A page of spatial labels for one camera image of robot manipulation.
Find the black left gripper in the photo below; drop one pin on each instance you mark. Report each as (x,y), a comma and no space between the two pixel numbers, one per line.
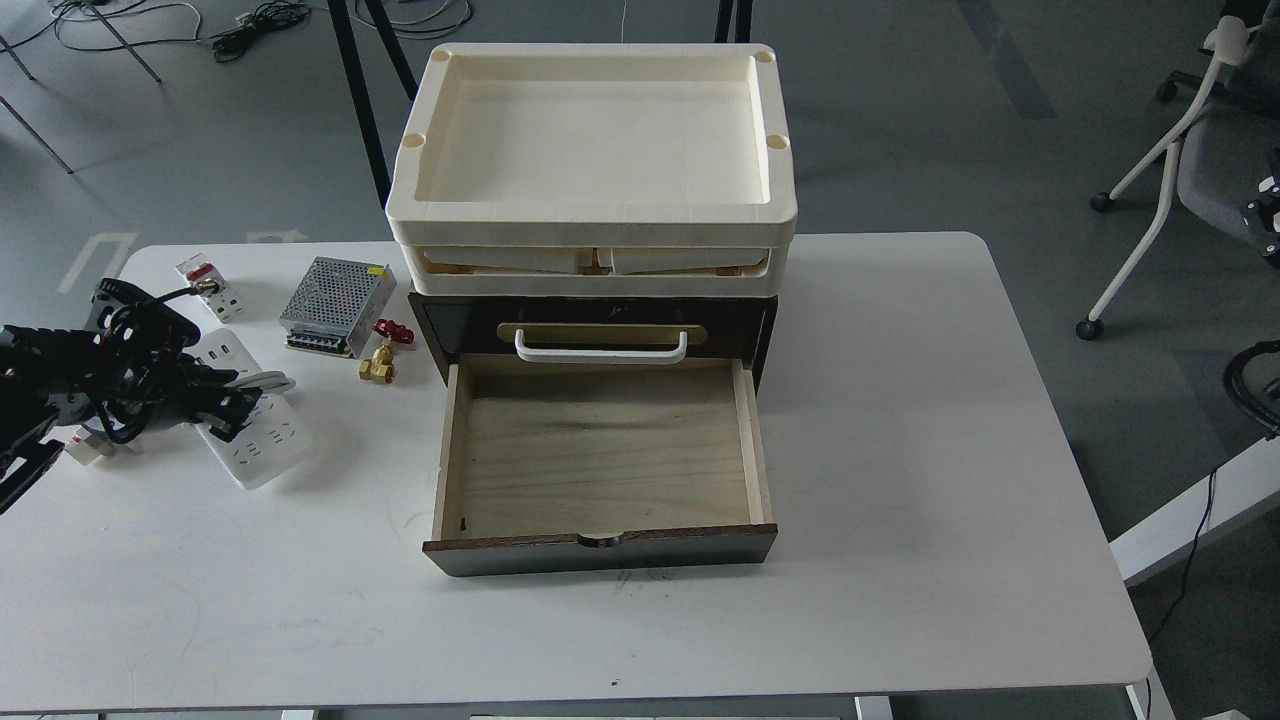
(129,369)

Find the white power strip with cable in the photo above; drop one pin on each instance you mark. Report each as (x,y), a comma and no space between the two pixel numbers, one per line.
(276,438)

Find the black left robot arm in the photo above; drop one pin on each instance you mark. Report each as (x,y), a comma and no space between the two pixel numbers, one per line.
(27,453)

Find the dark brown wooden cabinet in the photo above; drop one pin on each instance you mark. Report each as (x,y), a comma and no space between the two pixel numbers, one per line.
(453,326)

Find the white silver small adapter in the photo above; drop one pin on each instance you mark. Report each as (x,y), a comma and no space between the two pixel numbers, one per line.
(87,445)

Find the silver metal power supply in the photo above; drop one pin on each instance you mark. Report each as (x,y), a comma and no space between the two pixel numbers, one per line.
(332,310)

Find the cream plastic lower tray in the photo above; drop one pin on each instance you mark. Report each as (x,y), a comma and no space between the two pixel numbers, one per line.
(607,271)

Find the cream plastic tray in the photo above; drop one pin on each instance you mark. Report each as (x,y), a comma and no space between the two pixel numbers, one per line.
(607,271)
(585,133)

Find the open wooden drawer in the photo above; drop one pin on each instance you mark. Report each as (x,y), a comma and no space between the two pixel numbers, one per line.
(591,467)

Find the cream plastic top tray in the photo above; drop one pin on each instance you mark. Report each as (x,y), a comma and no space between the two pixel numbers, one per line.
(585,133)

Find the white office chair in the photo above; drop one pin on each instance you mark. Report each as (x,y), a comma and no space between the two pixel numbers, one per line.
(1220,158)

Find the white side table edge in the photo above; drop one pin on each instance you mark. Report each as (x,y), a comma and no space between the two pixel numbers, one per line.
(1243,489)

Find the white red wall socket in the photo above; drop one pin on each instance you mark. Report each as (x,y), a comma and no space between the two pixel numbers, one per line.
(211,286)

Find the brass valve red handle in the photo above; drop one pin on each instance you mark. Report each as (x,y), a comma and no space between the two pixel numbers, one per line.
(379,368)

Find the white drawer handle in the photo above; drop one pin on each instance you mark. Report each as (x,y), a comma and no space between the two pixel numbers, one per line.
(601,355)

